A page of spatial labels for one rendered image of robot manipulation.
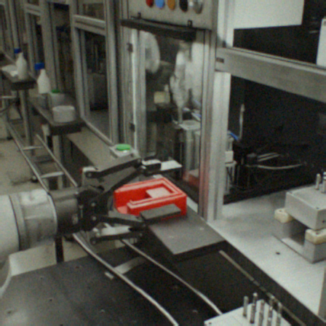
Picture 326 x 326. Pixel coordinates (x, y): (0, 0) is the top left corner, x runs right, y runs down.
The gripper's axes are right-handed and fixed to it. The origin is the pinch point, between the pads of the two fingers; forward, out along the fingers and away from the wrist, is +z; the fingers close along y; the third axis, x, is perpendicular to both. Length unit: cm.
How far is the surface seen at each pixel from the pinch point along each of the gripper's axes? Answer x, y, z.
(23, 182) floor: 272, -112, 15
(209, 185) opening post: 18.5, -11.4, 21.7
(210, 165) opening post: 18.5, -6.0, 21.7
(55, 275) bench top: 46, -44, -12
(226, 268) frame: 31, -48, 38
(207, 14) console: 20.6, 27.8, 20.5
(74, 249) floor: 161, -112, 23
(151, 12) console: 48, 26, 20
